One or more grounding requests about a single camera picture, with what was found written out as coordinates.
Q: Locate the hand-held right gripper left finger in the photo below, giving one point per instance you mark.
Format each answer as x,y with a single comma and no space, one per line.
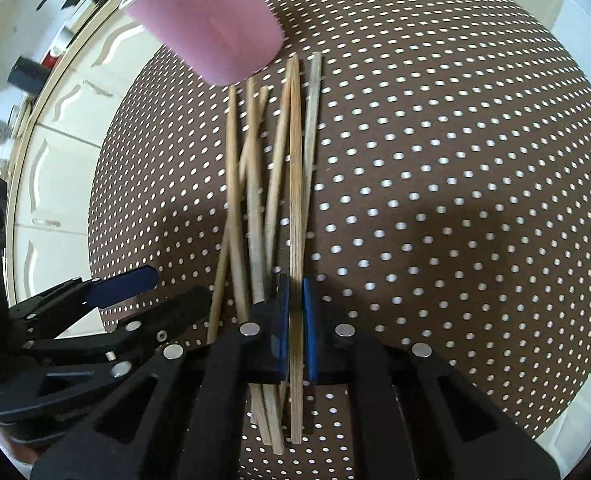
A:
283,320

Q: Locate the pile of wooden chopsticks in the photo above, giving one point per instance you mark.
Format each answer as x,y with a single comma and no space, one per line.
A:
253,185

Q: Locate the single wooden chopstick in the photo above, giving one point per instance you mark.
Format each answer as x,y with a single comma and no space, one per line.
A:
295,185

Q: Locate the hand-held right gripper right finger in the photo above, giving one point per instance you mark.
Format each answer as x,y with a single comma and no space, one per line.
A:
309,330

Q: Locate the brown polka dot tablecloth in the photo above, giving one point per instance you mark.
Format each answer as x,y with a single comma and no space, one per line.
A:
425,160

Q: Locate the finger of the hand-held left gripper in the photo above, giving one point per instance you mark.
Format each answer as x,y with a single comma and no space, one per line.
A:
125,282
175,310

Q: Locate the red box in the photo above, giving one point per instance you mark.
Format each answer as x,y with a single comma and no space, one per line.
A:
51,60

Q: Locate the black electric kettle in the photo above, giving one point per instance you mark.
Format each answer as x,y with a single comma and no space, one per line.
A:
25,75

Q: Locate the pink cup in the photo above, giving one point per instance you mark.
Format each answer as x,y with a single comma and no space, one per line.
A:
215,20

